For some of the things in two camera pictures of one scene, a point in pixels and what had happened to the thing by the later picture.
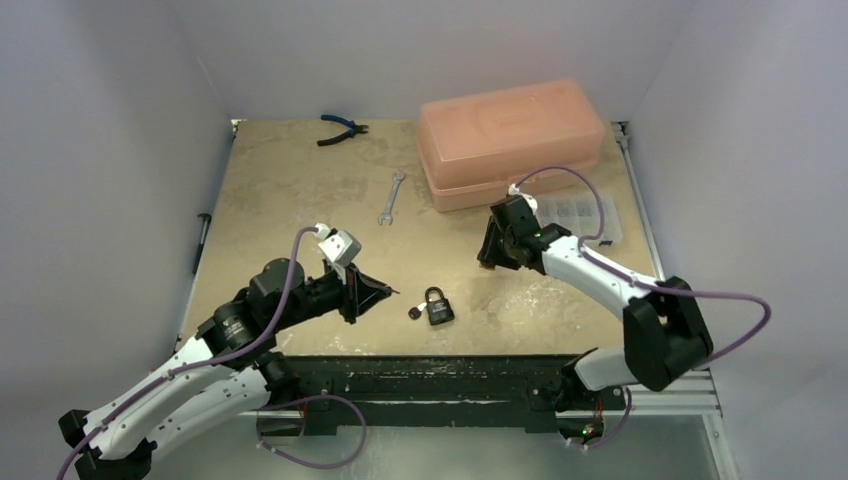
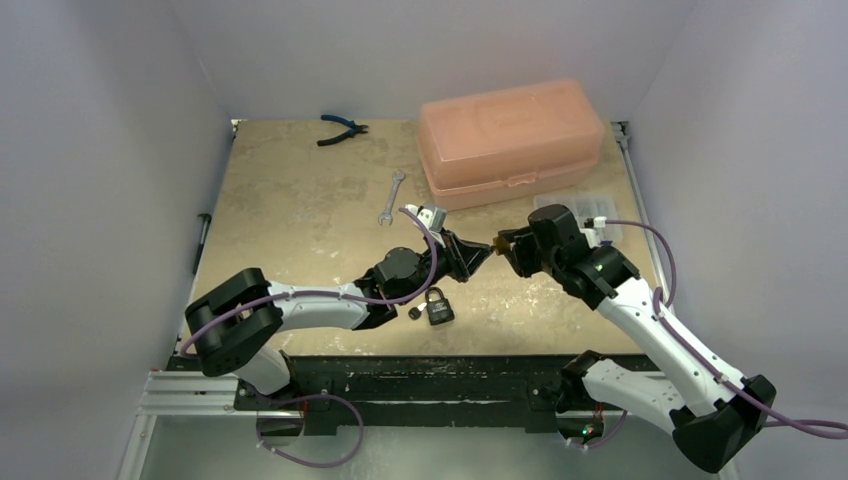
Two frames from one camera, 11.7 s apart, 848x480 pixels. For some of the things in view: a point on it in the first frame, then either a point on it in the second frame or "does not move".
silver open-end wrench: x=397 y=177 does not move
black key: x=416 y=312 does not move
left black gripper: x=359 y=292 to x=461 y=265
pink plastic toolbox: x=473 y=148 does not move
